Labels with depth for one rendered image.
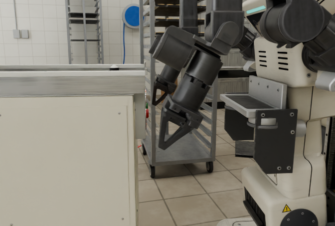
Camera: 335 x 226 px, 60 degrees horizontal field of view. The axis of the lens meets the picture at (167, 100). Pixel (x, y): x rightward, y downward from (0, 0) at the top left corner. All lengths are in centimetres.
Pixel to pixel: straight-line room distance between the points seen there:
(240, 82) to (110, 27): 230
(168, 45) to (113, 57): 457
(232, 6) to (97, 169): 55
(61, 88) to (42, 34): 432
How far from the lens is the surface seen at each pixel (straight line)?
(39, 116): 83
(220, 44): 53
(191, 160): 218
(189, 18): 97
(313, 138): 86
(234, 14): 55
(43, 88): 82
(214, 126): 215
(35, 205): 93
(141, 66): 106
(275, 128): 73
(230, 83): 458
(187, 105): 54
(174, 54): 53
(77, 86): 80
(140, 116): 83
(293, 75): 75
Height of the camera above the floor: 97
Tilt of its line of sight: 11 degrees down
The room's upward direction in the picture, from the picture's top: straight up
